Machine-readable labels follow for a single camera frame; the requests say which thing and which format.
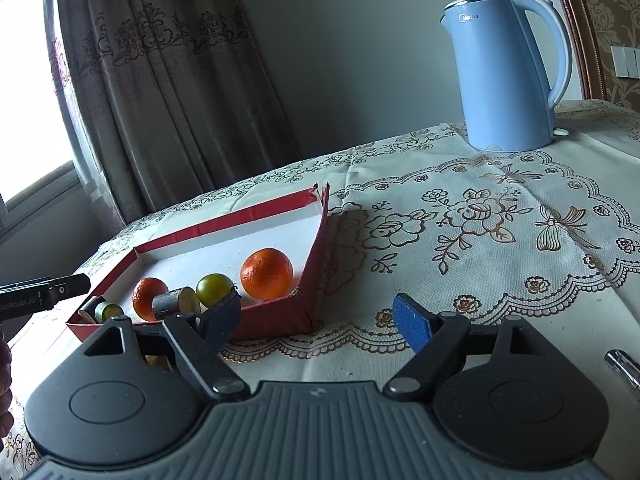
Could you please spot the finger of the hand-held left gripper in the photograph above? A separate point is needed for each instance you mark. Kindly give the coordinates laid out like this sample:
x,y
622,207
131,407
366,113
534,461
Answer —
x,y
67,287

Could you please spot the sheer floral curtain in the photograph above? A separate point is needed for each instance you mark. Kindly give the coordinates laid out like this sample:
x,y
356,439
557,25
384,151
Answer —
x,y
60,75

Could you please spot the wooden framed headboard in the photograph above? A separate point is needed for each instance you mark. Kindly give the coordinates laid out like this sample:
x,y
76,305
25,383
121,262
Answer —
x,y
580,35

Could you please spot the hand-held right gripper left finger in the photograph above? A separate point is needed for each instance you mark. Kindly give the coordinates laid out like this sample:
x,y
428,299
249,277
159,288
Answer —
x,y
222,317

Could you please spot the silver metal cylinder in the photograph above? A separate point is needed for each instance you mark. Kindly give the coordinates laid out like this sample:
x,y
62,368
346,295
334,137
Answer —
x,y
622,367

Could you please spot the orange tangerine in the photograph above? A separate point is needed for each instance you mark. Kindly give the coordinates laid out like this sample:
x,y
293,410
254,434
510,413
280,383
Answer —
x,y
266,275
147,297

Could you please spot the white wall switch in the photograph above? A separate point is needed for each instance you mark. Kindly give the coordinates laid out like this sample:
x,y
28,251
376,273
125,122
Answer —
x,y
627,62

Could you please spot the large green cucumber piece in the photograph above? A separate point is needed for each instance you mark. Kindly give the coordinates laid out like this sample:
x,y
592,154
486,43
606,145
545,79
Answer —
x,y
172,304

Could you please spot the small green cucumber piece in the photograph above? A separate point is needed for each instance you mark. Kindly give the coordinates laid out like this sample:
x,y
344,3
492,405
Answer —
x,y
107,311

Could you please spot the beige ginger piece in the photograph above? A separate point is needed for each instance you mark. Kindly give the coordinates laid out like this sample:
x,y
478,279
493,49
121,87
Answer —
x,y
85,317

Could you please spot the yellow-green tomato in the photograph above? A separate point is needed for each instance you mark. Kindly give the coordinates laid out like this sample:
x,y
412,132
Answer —
x,y
214,289

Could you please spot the light blue electric kettle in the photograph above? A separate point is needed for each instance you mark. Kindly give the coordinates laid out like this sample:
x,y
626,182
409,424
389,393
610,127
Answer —
x,y
500,85

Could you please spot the person's left hand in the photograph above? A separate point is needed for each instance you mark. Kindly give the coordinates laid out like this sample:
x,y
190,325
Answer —
x,y
5,385

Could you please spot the brown patterned curtain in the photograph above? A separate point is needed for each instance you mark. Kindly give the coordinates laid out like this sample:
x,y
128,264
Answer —
x,y
175,85

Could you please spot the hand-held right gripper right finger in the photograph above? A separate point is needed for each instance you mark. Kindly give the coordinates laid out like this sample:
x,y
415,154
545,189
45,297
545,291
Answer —
x,y
412,322

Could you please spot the window with dark frame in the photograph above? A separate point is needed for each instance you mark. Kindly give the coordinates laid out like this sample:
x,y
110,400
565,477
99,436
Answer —
x,y
30,110

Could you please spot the red cardboard box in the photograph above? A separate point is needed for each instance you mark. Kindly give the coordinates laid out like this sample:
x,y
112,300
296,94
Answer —
x,y
210,255

